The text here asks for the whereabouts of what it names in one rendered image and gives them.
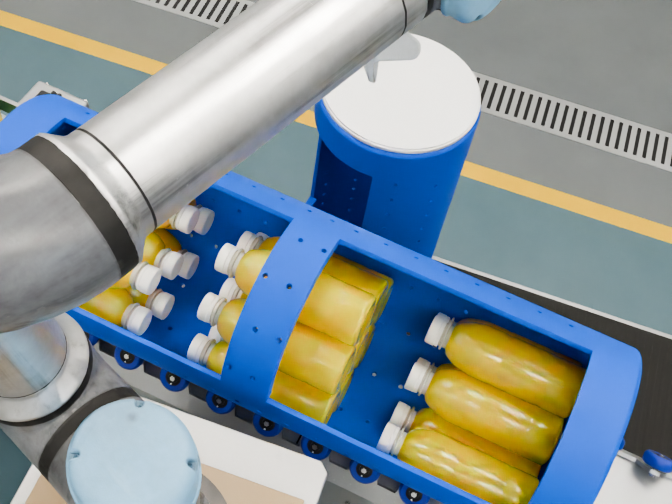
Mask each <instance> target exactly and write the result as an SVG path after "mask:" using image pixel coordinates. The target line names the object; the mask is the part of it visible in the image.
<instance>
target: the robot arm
mask: <svg viewBox="0 0 672 504"><path fill-rule="evenodd" d="M500 1H501V0H259V1H257V2H256V3H254V4H253V5H252V6H250V7H249V8H247V9H246V10H244V11H243V12H242V13H240V14H239V15H237V16H236V17H234V18H233V19H232V20H230V21H229V22H227V23H226V24H225V25H223V26H222V27H220V28H219V29H217V30H216V31H215V32H213V33H212V34H210V35H209V36H208V37H206V38H205V39H203V40H202V41H200V42H199V43H198V44H196V45H195V46H193V47H192V48H190V49H189V50H188V51H186V52H185V53H183V54H182V55H181V56H179V57H178V58H176V59H175V60H173V61H172V62H171V63H169V64H168V65H166V66H165V67H164V68H162V69H161V70H159V71H158V72H156V73H155V74H154V75H152V76H151V77H149V78H148V79H147V80H145V81H144V82H142V83H141V84H139V85H138V86H137V87H135V88H134V89H132V90H131V91H129V92H128V93H127V94H125V95H124V96H122V97H121V98H120V99H118V100H117V101H115V102H114V103H112V104H111V105H110V106H108V107H107V108H105V109H104V110H103V111H101V112H100V113H98V114H97V115H95V116H94V117H93V118H91V119H90V120H88V121H87V122H86V123H84V124H83V125H81V126H80V127H78V128H77V129H76V130H74V131H73V132H71V133H70V134H68V135H66V136H60V135H54V134H48V133H39V134H37V135H35V136H34V137H33V138H31V139H30V140H28V141H27V142H25V143H24V144H22V145H21V146H20V147H18V148H17V149H15V150H13V151H11V152H9V153H5V154H1V155H0V428H1V429H2V430H3V431H4V433H5V434H6V435H7V436H8V437H9V438H10V439H11V440H12V441H13V442H14V444H15V445H16V446H17V447H18V448H19V449H20V450H21V451H22V453H23V454H24V455H25V456H26V457H27V458H28V459H29V460H30V462H31V463H32V464H33V465H34V466H35V467H36V468H37V469H38V471H39V472H40V473H41V474H42V475H43V476H44V477H45V479H46V480H47V481H48V482H49V483H50V484H51V485H52V487H53V488H54V489H55V490H56V491H57V492H58V493H59V495H60V496H61V497H62V498H63V499H64V500H65V501H66V503H67V504H210V503H209V501H208V500H207V498H206V497H205V495H204V494H203V493H202V491H201V490H200V487H201V479H202V470H201V462H200V457H199V453H198V450H197V447H196V444H195V442H194V440H193V438H192V436H191V434H190V432H189V430H188V428H187V427H186V426H185V424H184V423H183V422H182V421H181V420H180V419H179V418H178V417H177V416H176V415H175V414H174V413H173V412H171V411H170V410H168V409H167V408H165V407H163V406H161V405H159V404H156V403H154V402H151V401H144V400H143V399H142V398H141V397H140V396H139V395H138V394H137V393H136V392H135V391H134V390H133V389H132V388H131V387H130V386H129V385H128V384H127V383H126V382H125V381H124V380H123V379H122V378H121V377H120V376H119V375H118V374H117V373H116V371H115V370H114V369H113V368H112V367H111V366H110V365H109V364H108V363H107V362H106V361H105V360H104V359H103V358H102V357H101V356H100V354H99V353H98V352H97V351H96V349H95V348H94V347H93V345H92V344H91V342H90V341H89V339H88V337H87V336H86V334H85V333H84V331H83V330H82V328H81V327H80V325H79V324H78V323H77V322H76V321H75V320H74V319H73V318H72V317H71V316H69V315H68V314H67V313H65V312H67V311H69V310H71V309H74V308H76V307H78V306H80V305H82V304H84V303H86V302H88V301H89V300H91V299H92V298H94V297H96V296H97V295H99V294H100V293H102V292H104V291H105V290H107V289H108V288H110V287H111V286H112V285H114V284H115V283H116V282H118V281H119V280H120V279H121V278H122V277H124V276H125V275H126V274H128V273H129V272H130V271H131V270H133V269H134V268H135V267H136V266H137V265H138V264H140V263H141V262H142V260H143V252H144V243H145V239H146V237H147V236H148V235H149V234H150V233H152V232H153V231H154V230H155V229H157V228H158V227H159V226H161V225H162V224H163V223H164V222H166V221H167V220H168V219H169V218H171V217H172V216H173V215H175V214H176V213H177V212H178V211H180V210H181V209H182V208H183V207H185V206H186V205H187V204H189V203H190V202H191V201H192V200H194V199H195V198H196V197H197V196H199V195H200V194H201V193H203V192H204V191H205V190H206V189H208V188H209V187H210V186H212V185H213V184H214V183H215V182H217V181H218V180H219V179H220V178H222V177H223V176H224V175H226V174H227V173H228V172H229V171H231V170H232V169H233V168H234V167H236V166H237V165H238V164H240V163H241V162H242V161H243V160H245V159H246V158H247V157H248V156H250V155H251V154H252V153H254V152H255V151H256V150H257V149H259V148H260V147H261V146H263V145H264V144H265V143H266V142H268V141H269V140H270V139H271V138H273V137H274V136H275V135H277V134H278V133H279V132H280V131H282V130H283V129H284V128H285V127H287V126H288V125H289V124H291V123H292V122H293V121H294V120H296V119H297V118H298V117H299V116H301V115H302V114H303V113H305V112H306V111H307V110H308V109H310V108H311V107H312V106H314V105H315V104H316V103H317V102H319V101H320V100H321V99H322V98H324V97H325V96H326V95H328V94H329V93H330V92H331V91H333V90H334V89H335V88H336V87H338V86H339V85H340V84H342V83H343V82H344V81H345V80H347V79H348V78H349V77H350V76H352V75H353V74H354V73H356V72H357V71H358V70H359V69H361V68H362V67H364V69H365V72H366V75H367V78H368V80H369V82H372V83H375V82H376V77H377V70H378V62H379V61H402V60H414V59H416V58H417V57H418V56H419V54H420V51H421V44H420V42H419V41H418V39H416V38H415V37H414V36H413V35H411V34H410V33H409V32H408V31H409V30H410V29H412V28H413V27H414V26H416V25H417V24H418V23H419V22H420V21H421V20H422V19H424V18H426V17H427V16H428V15H430V14H431V13H432V12H433V11H435V10H440V11H441V13H442V14H443V15H445V16H451V17H453V18H454V19H456V20H458V21H459V22H462V23H470V22H472V21H477V20H480V19H482V18H483V17H485V16H486V15H487V14H489V13H490V12H491V11H492V10H493V9H494V8H495V7H496V6H497V5H498V4H499V2H500Z"/></svg>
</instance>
